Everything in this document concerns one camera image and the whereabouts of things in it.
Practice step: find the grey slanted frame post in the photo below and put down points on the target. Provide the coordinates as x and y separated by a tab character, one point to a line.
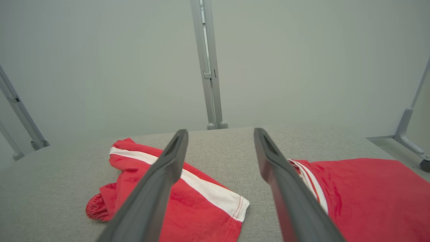
20	107

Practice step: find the grey partition post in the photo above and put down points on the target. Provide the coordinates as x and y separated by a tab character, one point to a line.
216	101
200	50

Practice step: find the black caster wheel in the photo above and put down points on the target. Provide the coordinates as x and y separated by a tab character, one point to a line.
426	165

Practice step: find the red shorts with white stripe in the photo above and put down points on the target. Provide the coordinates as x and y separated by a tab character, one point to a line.
201	208

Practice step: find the red jersey with number print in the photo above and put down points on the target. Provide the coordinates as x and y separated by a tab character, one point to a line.
369	201

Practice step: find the grey partition base rail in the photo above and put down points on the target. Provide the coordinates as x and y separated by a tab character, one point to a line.
381	137

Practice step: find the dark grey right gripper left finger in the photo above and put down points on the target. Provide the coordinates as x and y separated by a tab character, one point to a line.
147	201

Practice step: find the grey frame leg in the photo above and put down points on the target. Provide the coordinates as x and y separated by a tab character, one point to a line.
404	124

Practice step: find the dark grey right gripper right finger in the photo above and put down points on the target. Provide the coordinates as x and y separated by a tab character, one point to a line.
299	208

